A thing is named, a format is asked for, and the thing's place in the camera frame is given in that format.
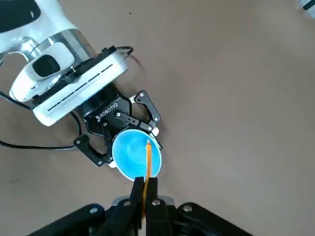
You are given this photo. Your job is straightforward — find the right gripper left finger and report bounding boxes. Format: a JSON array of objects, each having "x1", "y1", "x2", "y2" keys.
[{"x1": 26, "y1": 176, "x2": 146, "y2": 236}]

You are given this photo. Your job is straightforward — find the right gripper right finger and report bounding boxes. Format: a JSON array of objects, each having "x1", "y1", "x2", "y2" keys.
[{"x1": 145, "y1": 176, "x2": 256, "y2": 236}]

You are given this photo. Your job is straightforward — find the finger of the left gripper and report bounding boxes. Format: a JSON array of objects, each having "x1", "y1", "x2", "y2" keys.
[
  {"x1": 74, "y1": 121, "x2": 117, "y2": 169},
  {"x1": 115, "y1": 89, "x2": 164, "y2": 151}
]

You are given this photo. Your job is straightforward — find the orange plastic brush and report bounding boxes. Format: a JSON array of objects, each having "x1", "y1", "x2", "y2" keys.
[{"x1": 142, "y1": 139, "x2": 153, "y2": 219}]

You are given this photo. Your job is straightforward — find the blue plastic cup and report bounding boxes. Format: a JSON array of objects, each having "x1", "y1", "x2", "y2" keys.
[{"x1": 111, "y1": 129, "x2": 163, "y2": 181}]

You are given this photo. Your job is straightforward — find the white slotted wrist box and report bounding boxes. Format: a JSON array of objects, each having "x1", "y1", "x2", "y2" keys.
[{"x1": 31, "y1": 53, "x2": 129, "y2": 127}]

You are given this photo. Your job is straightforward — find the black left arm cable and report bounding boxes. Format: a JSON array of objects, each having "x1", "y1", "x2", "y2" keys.
[{"x1": 0, "y1": 90, "x2": 83, "y2": 151}]

